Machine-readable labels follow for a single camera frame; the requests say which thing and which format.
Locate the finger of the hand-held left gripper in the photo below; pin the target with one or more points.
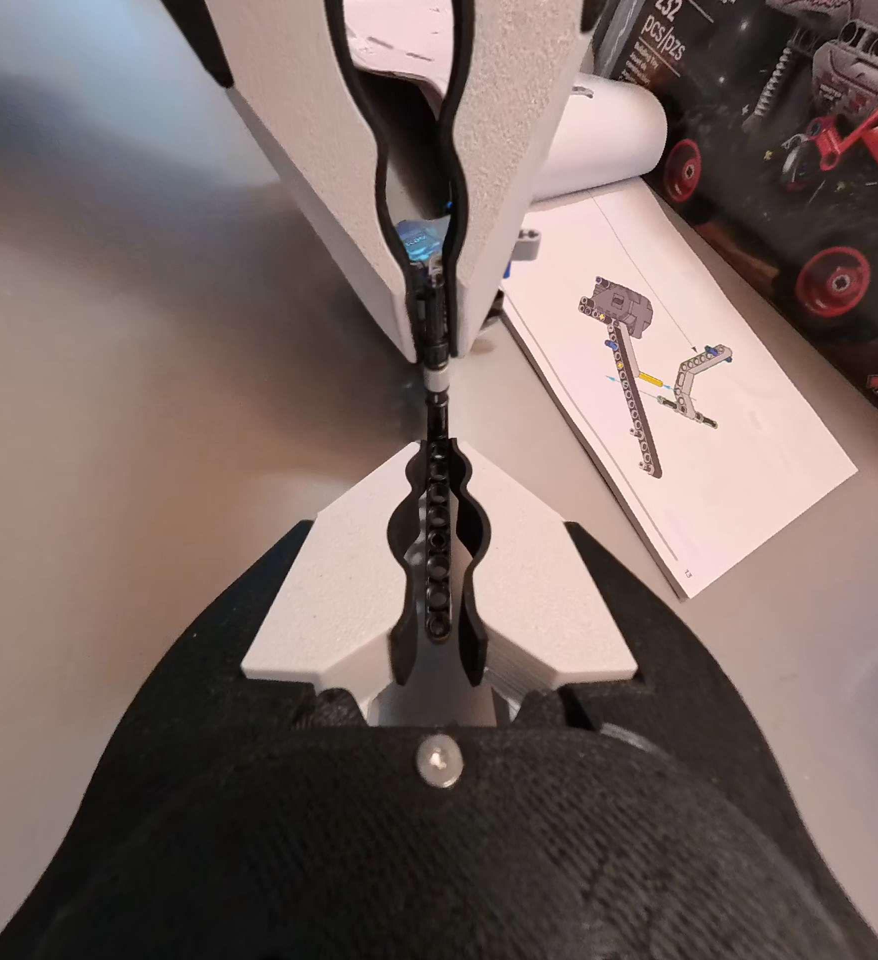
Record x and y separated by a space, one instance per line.
514 90
311 112

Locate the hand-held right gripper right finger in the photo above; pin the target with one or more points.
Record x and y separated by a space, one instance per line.
551 600

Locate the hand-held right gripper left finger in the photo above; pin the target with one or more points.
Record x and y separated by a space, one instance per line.
319 600

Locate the grey toy brick beam assembly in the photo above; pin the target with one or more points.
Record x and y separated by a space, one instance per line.
437 525

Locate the white instruction booklet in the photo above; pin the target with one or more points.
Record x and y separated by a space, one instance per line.
709 450

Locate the dark toy car box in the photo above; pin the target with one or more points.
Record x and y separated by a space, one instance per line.
784 150

